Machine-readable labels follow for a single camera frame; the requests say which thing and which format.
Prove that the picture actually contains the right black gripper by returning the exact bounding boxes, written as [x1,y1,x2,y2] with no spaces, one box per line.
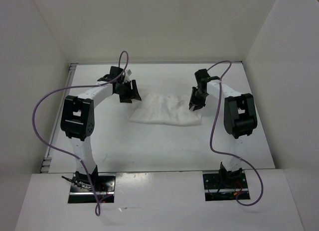
[188,87,208,111]

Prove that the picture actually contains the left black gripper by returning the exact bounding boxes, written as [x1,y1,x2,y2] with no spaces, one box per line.
[116,80,142,104]

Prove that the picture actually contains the white pleated skirt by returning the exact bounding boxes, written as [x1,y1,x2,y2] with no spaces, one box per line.
[126,93,202,126]

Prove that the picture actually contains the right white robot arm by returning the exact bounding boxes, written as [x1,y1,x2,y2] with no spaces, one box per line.
[189,69,258,188]

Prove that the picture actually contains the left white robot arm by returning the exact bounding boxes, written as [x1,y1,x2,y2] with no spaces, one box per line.
[60,66,142,191]

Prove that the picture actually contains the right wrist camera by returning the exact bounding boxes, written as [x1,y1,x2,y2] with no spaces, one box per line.
[207,76,220,82]

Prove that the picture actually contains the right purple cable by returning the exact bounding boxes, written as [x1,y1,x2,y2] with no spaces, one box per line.
[206,60,265,207]

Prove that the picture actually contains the purple cable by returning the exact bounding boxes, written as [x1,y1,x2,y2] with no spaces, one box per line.
[31,50,130,217]
[206,60,265,207]

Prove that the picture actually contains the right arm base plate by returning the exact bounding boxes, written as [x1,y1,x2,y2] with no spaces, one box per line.
[202,171,250,202]

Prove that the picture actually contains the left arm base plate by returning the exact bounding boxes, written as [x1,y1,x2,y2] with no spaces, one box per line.
[67,173,116,204]

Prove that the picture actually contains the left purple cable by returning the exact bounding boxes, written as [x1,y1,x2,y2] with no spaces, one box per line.
[31,50,130,217]

